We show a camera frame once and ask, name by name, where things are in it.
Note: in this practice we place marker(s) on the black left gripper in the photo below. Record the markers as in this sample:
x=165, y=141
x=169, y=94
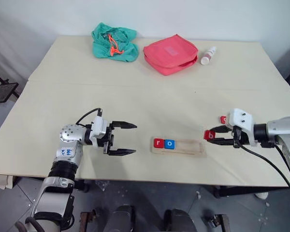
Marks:
x=109, y=142

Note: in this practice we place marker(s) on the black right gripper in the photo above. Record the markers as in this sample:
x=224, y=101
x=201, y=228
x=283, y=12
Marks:
x=241, y=139

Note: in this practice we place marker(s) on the red letter b block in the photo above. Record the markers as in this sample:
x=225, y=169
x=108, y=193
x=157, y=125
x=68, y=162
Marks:
x=210, y=135

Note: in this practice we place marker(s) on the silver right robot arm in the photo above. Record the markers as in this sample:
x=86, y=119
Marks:
x=282, y=131

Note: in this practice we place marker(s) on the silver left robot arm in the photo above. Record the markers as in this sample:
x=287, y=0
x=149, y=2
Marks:
x=67, y=137

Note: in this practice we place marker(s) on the small red letter block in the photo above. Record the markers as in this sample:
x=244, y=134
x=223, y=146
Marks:
x=224, y=119

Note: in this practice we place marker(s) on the red letter r block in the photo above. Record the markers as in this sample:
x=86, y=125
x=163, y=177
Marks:
x=158, y=143

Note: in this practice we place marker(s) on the wooden letter tray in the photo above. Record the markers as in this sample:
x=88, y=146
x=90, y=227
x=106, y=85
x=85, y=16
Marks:
x=188, y=147

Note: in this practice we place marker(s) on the blue letter o block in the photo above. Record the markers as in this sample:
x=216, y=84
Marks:
x=169, y=144

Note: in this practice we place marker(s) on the black table leg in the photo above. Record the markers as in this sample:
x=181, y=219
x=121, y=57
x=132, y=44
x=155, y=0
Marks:
x=82, y=186

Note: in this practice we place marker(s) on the white object on floor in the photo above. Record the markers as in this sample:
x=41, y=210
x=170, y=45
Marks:
x=261, y=195

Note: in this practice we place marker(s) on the small white bottle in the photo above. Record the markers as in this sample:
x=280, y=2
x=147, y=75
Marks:
x=207, y=56

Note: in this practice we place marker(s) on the dark rounded shape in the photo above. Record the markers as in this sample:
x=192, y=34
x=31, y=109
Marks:
x=122, y=220
x=180, y=222

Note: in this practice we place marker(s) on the red fabric zip pouch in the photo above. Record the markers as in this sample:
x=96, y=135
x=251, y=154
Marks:
x=170, y=54

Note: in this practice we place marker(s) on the black metal mesh rack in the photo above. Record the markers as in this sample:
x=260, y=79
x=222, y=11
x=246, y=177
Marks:
x=1, y=91

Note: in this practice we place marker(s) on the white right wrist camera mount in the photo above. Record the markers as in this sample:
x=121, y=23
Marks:
x=241, y=120

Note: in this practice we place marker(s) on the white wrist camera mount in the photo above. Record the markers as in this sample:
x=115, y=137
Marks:
x=241, y=120
x=99, y=130

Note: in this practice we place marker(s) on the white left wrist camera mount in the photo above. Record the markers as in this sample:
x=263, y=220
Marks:
x=99, y=130

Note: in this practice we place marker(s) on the black table frame bar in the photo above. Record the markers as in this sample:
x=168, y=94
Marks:
x=251, y=191

